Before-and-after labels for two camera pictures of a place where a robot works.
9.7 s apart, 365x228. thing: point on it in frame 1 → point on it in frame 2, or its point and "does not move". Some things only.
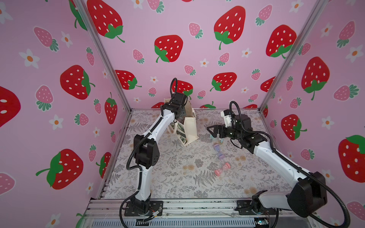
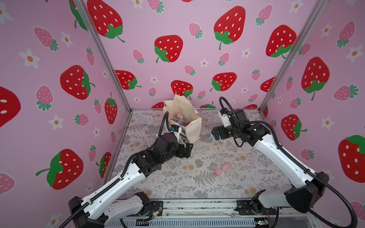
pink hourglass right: x=218 y=172 does not move
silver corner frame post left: x=84 y=10 does not move
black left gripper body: x=182 y=111 → x=176 y=152
